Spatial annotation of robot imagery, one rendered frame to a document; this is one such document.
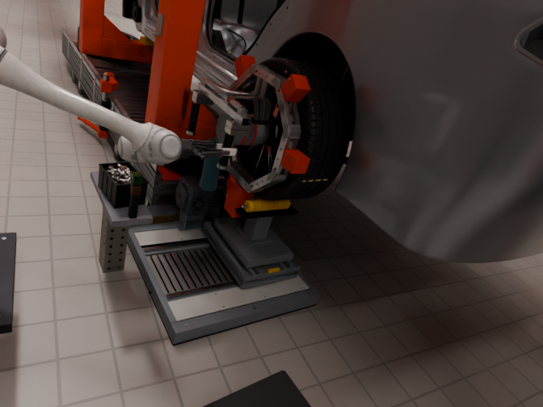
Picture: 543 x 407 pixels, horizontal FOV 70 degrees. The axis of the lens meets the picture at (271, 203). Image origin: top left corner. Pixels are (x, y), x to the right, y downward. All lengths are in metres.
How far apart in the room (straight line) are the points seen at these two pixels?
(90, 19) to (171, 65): 1.94
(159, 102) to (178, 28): 0.36
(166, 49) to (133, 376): 1.43
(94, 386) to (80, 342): 0.21
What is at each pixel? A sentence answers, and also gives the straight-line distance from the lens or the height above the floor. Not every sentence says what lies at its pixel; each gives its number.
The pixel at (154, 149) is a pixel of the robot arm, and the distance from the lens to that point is 1.23.
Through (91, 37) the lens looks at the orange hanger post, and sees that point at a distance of 3.93.
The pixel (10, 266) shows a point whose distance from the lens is 1.74.
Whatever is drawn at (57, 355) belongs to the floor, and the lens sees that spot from 1.82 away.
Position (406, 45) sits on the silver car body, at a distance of 1.55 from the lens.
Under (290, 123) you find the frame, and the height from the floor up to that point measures 0.99.
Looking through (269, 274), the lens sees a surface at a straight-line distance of 2.07.
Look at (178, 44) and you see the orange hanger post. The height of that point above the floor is 1.08.
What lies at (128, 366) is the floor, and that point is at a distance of 1.77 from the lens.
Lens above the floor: 1.42
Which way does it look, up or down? 28 degrees down
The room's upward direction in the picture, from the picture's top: 17 degrees clockwise
